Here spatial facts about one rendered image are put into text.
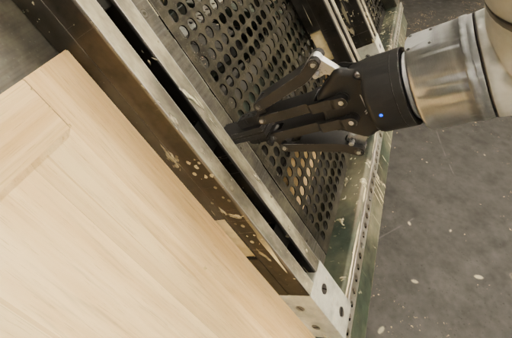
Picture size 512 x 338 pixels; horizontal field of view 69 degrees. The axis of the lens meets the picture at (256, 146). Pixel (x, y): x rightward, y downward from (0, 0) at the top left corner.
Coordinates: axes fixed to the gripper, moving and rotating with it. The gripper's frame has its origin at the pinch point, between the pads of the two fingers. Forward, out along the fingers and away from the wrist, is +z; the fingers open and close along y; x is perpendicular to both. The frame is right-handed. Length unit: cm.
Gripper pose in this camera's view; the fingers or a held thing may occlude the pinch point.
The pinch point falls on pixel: (244, 130)
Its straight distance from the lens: 46.4
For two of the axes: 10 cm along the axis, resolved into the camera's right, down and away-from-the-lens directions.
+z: -7.9, 1.8, 5.9
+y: -5.1, -7.4, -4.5
